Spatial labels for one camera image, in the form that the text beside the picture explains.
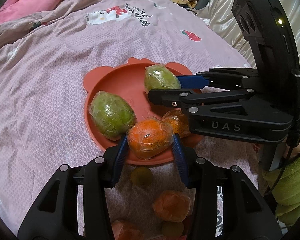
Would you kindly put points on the small brown longan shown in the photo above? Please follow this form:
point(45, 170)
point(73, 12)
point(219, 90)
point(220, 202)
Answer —
point(141, 176)

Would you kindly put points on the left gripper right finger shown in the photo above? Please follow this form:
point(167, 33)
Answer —
point(227, 205)

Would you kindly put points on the orange bear-shaped plate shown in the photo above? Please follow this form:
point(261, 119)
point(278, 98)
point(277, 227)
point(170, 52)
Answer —
point(127, 81)

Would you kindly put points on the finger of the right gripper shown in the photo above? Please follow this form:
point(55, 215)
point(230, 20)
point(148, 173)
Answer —
point(227, 78)
point(175, 99)

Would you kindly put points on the cream satin curtain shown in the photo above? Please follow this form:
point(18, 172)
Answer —
point(231, 21)

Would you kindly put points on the black camera module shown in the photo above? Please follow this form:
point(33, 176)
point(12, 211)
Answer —
point(275, 54)

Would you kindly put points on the small orange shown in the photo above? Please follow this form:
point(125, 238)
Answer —
point(178, 121)

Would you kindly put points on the purple strawberry bear blanket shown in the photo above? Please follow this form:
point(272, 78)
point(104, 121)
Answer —
point(43, 60)

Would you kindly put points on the small green fruit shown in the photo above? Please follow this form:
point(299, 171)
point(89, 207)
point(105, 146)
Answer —
point(159, 77)

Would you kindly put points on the large green fruit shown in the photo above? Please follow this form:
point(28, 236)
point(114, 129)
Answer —
point(111, 114)

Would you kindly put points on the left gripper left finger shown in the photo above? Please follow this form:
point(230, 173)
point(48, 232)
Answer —
point(53, 215)

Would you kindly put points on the green sleeve forearm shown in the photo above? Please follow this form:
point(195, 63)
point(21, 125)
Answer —
point(287, 194)

